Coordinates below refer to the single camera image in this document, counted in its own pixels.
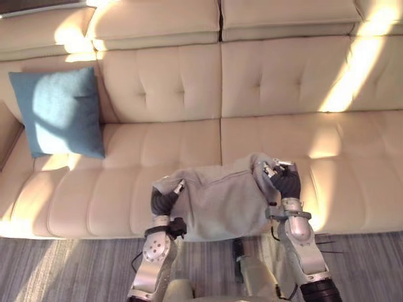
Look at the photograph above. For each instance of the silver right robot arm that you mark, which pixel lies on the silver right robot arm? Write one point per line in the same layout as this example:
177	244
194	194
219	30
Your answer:
302	245

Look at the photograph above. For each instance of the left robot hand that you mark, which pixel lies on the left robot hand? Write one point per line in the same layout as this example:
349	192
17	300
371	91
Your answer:
162	201

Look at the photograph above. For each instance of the grey striped rug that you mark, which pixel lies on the grey striped rug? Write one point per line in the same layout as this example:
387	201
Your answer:
78	270

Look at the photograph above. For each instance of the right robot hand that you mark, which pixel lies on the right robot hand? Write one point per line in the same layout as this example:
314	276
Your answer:
287	184

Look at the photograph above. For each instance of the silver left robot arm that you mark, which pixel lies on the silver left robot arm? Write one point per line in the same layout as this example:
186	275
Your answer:
155	255

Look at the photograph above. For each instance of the grey cushion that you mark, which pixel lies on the grey cushion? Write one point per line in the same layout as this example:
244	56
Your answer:
220	201

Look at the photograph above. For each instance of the cream robot torso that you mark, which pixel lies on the cream robot torso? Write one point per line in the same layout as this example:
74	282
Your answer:
207	291

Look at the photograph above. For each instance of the cream leather sofa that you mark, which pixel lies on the cream leather sofa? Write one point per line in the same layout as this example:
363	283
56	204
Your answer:
201	104

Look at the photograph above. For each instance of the blue cushion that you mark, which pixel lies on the blue cushion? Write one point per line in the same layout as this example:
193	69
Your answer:
60	110

